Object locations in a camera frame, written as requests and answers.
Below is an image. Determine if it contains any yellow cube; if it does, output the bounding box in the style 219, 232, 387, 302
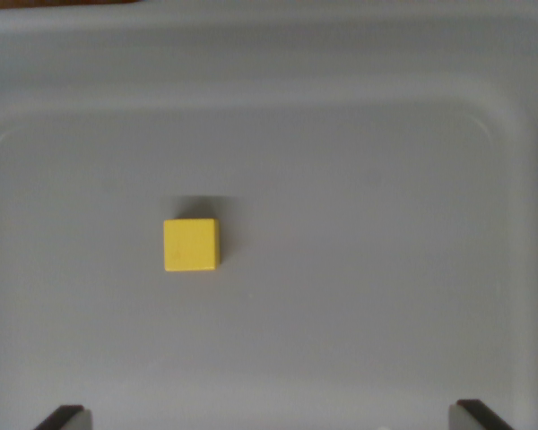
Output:
162, 218, 222, 272

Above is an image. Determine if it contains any grey plastic bin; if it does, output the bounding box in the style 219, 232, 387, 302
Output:
0, 0, 538, 430

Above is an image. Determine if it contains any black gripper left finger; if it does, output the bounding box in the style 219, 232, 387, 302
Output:
32, 404, 93, 430

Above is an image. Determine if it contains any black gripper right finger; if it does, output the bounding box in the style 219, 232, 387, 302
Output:
447, 398, 516, 430

